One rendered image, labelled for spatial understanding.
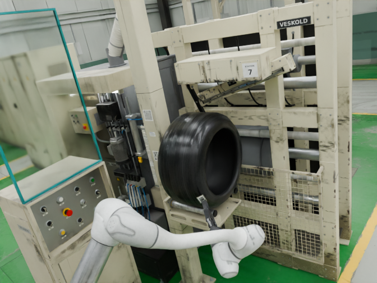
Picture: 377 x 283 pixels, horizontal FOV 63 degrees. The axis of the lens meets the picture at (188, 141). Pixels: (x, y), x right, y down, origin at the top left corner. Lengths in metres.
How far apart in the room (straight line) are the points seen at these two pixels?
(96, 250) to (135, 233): 0.23
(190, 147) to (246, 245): 0.58
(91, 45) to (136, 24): 10.18
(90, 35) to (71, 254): 10.49
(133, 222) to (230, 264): 0.56
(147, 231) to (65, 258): 0.98
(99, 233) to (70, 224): 0.80
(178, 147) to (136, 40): 0.67
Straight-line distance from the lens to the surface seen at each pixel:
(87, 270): 1.39
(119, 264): 2.42
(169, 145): 1.77
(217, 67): 1.91
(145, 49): 1.93
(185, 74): 2.05
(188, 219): 2.06
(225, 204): 2.20
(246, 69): 1.82
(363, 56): 10.57
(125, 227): 1.18
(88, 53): 11.96
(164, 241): 1.29
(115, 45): 2.47
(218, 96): 2.11
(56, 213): 2.05
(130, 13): 1.91
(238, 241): 1.46
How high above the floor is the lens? 2.00
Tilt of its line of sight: 20 degrees down
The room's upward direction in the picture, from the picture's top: 11 degrees counter-clockwise
